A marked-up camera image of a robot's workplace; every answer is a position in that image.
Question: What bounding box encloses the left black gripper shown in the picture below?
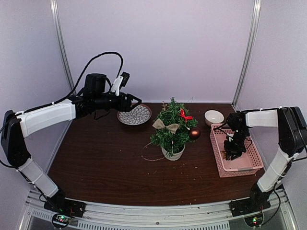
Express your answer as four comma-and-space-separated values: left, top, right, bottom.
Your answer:
93, 91, 142, 112

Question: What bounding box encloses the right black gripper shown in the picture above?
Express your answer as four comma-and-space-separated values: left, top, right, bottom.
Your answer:
224, 128, 249, 160

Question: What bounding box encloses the small silver bell ornament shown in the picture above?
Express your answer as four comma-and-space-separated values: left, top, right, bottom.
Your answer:
162, 101, 167, 111

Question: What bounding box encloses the red burlap bow ornament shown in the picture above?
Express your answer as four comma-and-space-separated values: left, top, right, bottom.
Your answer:
152, 118, 180, 134

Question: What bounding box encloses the red bauble ornament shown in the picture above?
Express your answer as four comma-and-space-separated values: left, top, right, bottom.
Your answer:
189, 127, 201, 140

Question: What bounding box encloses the fairy light wire string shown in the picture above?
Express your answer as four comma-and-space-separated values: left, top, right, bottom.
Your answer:
141, 143, 176, 163

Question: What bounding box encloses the small green christmas tree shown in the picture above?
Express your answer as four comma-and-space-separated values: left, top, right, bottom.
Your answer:
150, 97, 198, 161

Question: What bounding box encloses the red ribbon bow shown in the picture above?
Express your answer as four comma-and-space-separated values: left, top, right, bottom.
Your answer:
179, 108, 193, 123

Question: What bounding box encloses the gold star ornament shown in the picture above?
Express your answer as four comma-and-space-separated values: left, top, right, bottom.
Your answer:
221, 151, 227, 159

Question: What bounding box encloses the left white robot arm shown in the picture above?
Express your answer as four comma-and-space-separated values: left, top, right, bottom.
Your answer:
1, 72, 142, 213

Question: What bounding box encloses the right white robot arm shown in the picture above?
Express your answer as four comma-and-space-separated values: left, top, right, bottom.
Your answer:
224, 106, 307, 212

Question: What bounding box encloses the patterned ceramic plate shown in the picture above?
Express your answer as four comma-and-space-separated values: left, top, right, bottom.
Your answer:
117, 104, 152, 126

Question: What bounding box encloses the pink plastic basket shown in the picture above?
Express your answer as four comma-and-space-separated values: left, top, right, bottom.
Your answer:
210, 123, 263, 178

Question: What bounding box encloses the white ceramic bowl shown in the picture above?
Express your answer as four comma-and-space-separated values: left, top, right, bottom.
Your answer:
204, 110, 224, 126

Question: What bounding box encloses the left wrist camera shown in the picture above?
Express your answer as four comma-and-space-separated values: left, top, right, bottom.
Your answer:
111, 72, 130, 96

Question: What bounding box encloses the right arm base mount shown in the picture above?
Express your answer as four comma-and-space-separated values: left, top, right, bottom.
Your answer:
229, 198, 271, 217

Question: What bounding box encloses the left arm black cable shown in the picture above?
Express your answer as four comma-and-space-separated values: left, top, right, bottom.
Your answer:
0, 52, 124, 168

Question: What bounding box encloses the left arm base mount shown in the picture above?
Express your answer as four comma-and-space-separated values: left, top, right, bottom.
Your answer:
44, 199, 86, 218

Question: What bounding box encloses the left aluminium frame post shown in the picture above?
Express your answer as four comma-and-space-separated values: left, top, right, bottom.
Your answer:
49, 0, 80, 107

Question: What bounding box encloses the aluminium frame post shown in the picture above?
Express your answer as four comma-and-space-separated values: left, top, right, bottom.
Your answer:
49, 0, 80, 107
232, 0, 262, 107

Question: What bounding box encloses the right aluminium frame post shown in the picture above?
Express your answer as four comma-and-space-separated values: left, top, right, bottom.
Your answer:
232, 0, 262, 107

